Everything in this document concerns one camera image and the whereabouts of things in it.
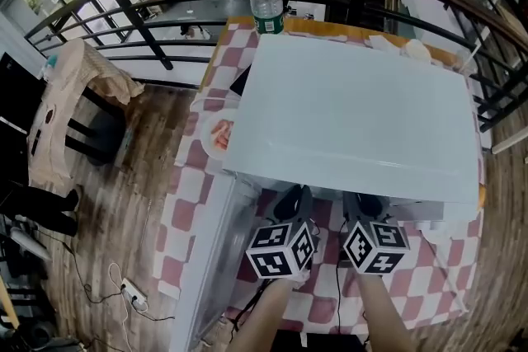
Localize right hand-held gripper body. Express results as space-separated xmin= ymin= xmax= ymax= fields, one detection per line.
xmin=342 ymin=219 xmax=412 ymax=275

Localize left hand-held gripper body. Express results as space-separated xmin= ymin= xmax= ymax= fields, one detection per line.
xmin=245 ymin=215 xmax=318 ymax=281

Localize white microwave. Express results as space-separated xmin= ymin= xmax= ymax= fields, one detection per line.
xmin=168 ymin=32 xmax=484 ymax=352

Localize person's left forearm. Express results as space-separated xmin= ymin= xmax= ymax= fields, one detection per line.
xmin=224 ymin=274 xmax=309 ymax=352

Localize person's right forearm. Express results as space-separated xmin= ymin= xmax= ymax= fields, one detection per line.
xmin=354 ymin=271 xmax=417 ymax=352

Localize pink checkered tablecloth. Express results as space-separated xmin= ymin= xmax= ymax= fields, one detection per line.
xmin=152 ymin=22 xmax=488 ymax=337

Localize person's dark trousers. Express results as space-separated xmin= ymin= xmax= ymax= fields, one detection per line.
xmin=267 ymin=328 xmax=370 ymax=352

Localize white plate of pink food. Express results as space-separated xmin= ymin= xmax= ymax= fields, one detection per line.
xmin=200 ymin=110 xmax=237 ymax=160

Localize black flat device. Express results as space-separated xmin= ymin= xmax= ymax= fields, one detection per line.
xmin=229 ymin=63 xmax=253 ymax=96

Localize white power strip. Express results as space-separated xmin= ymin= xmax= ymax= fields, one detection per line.
xmin=120 ymin=277 xmax=149 ymax=304

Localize glass cup with straw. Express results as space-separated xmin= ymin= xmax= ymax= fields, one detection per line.
xmin=451 ymin=41 xmax=483 ymax=75

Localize black railing with wooden handrail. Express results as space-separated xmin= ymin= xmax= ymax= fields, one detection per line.
xmin=23 ymin=0 xmax=528 ymax=134

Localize beige tablecloth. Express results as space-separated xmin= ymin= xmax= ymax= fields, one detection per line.
xmin=26 ymin=37 xmax=146 ymax=195

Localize white elongated object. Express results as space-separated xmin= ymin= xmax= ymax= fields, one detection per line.
xmin=8 ymin=225 xmax=54 ymax=261

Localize small plastic bottle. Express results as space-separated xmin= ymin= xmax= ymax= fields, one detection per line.
xmin=39 ymin=55 xmax=59 ymax=79

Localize black monitor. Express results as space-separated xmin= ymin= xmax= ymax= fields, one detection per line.
xmin=0 ymin=51 xmax=47 ymax=129

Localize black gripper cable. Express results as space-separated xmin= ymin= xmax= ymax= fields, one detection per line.
xmin=335 ymin=218 xmax=345 ymax=339
xmin=229 ymin=279 xmax=269 ymax=339

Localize white cable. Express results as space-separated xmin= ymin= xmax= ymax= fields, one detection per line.
xmin=107 ymin=261 xmax=145 ymax=352

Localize black table frame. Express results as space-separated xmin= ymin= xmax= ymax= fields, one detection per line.
xmin=64 ymin=84 xmax=130 ymax=167

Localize black floor cable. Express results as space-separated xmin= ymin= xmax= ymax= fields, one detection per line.
xmin=60 ymin=242 xmax=177 ymax=323

